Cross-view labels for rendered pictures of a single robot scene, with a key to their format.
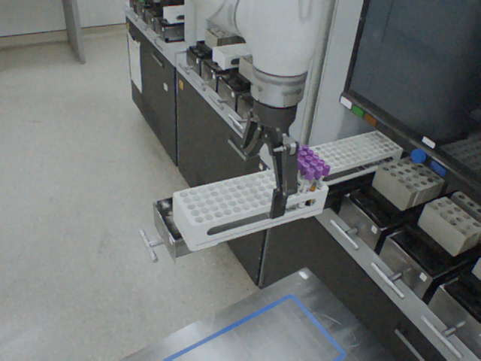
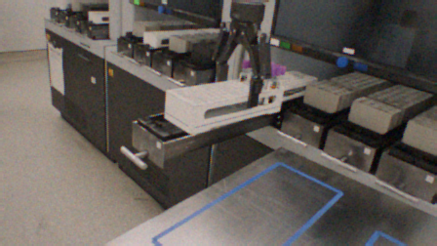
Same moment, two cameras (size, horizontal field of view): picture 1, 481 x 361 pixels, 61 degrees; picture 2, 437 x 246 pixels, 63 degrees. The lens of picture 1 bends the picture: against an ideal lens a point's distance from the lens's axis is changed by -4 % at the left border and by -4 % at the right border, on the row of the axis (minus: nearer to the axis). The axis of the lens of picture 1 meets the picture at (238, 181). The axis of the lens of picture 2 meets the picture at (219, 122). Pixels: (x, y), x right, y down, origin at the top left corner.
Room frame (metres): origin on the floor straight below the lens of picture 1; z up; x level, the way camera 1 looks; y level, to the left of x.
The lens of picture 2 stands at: (-0.12, 0.19, 1.20)
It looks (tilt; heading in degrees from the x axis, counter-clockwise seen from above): 24 degrees down; 345
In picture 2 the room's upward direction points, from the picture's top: 7 degrees clockwise
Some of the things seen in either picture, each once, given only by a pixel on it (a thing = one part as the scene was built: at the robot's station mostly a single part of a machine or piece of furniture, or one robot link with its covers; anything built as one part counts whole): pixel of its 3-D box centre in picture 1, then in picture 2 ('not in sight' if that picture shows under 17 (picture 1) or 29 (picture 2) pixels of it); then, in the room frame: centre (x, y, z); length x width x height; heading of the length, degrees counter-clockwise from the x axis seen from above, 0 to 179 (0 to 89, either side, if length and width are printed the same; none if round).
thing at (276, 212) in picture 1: (279, 202); (254, 93); (0.61, -0.08, 0.93); 0.03 x 0.01 x 0.07; 120
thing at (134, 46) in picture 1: (133, 62); (54, 67); (2.38, 0.69, 0.43); 0.27 x 0.02 x 0.36; 31
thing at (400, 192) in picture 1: (393, 187); (322, 99); (0.79, -0.36, 0.85); 0.12 x 0.02 x 0.06; 31
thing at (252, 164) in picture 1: (251, 171); (221, 79); (0.70, -0.02, 0.93); 0.03 x 0.01 x 0.07; 120
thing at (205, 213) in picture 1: (252, 203); (228, 102); (0.64, -0.03, 0.89); 0.30 x 0.10 x 0.06; 120
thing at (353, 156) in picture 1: (346, 160); (278, 89); (0.91, -0.28, 0.83); 0.30 x 0.10 x 0.06; 121
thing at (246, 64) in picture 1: (249, 69); (178, 45); (1.40, 0.00, 0.85); 0.12 x 0.02 x 0.06; 31
